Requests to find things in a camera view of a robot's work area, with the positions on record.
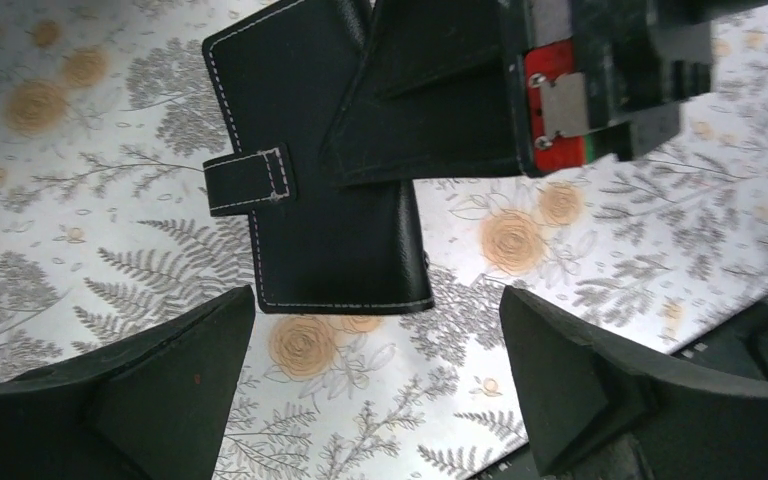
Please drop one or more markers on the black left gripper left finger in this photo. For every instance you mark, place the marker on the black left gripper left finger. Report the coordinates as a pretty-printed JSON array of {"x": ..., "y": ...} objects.
[{"x": 151, "y": 406}]

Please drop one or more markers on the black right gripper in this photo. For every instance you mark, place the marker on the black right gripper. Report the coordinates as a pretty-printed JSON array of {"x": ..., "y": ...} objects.
[{"x": 481, "y": 89}]

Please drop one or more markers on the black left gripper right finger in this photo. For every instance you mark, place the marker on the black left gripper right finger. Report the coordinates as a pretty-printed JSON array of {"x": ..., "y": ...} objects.
[{"x": 597, "y": 405}]

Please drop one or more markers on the black card holder wallet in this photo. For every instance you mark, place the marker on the black card holder wallet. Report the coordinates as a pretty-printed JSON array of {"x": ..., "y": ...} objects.
[{"x": 279, "y": 76}]

